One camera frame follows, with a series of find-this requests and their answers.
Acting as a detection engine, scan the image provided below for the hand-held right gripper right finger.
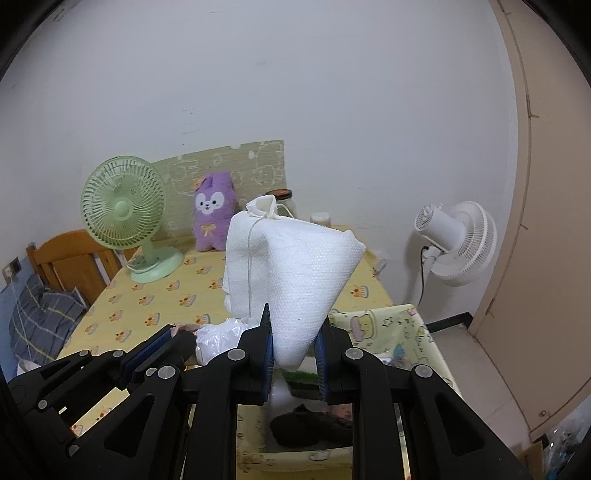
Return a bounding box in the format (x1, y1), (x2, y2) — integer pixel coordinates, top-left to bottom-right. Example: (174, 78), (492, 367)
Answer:
(315, 318), (532, 480)

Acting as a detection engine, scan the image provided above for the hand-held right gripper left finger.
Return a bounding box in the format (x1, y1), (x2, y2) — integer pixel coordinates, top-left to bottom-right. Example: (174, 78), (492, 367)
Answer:
(69, 304), (273, 480)

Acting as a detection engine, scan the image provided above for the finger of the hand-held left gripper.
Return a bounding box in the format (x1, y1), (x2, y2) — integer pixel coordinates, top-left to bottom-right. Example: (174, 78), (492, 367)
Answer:
(131, 333), (197, 393)
(69, 325), (180, 376)

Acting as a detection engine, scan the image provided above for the white drawstring bag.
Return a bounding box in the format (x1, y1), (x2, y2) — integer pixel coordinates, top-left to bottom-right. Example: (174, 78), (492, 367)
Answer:
(222, 195), (367, 370)

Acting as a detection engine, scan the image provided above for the white plastic bag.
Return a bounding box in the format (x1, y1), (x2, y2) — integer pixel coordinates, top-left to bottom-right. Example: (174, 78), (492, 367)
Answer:
(194, 318), (252, 365)

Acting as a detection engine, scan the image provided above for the yellow printed tablecloth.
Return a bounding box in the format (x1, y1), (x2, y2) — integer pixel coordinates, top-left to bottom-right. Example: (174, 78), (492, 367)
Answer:
(55, 224), (395, 480)

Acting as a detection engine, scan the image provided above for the black cloth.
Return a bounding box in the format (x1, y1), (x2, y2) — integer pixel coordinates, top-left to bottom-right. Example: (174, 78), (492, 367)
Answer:
(270, 404), (354, 448)

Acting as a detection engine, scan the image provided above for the yellow cartoon printed storage box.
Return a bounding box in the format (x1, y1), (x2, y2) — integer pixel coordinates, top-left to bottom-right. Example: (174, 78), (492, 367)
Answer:
(329, 304), (465, 398)

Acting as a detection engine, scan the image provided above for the grey plaid pillow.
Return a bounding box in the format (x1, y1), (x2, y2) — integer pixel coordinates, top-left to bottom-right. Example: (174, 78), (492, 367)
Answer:
(9, 274), (88, 363)

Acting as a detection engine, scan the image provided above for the purple plush toy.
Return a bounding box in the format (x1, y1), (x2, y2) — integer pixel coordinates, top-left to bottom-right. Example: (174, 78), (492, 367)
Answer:
(192, 172), (237, 252)

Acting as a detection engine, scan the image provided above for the wooden bed headboard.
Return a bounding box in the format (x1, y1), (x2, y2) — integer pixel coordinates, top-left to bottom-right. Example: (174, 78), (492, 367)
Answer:
(25, 229), (141, 308)

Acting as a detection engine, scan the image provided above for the green desk fan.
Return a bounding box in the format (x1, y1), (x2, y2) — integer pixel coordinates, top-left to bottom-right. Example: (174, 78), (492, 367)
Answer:
(81, 155), (184, 283)

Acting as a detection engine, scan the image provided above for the glass jar with dark lid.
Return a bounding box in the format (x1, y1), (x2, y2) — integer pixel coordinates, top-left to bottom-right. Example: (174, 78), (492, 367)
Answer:
(264, 189), (296, 220)

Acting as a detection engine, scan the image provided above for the white standing fan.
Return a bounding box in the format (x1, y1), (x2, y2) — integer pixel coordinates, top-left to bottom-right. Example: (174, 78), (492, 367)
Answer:
(414, 200), (497, 288)

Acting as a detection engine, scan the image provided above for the beige cartoon printed board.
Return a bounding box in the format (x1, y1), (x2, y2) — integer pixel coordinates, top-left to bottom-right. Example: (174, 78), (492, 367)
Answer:
(150, 138), (286, 241)

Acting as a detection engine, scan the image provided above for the cardboard box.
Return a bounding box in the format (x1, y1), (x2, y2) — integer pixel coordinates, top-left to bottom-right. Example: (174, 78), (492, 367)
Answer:
(519, 440), (546, 480)

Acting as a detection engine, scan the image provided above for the beige door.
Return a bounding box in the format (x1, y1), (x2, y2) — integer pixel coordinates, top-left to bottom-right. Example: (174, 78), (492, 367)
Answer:
(468, 0), (591, 444)

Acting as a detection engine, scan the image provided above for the black fan cable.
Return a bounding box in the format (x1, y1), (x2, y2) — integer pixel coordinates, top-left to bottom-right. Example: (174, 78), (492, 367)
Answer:
(418, 244), (432, 308)

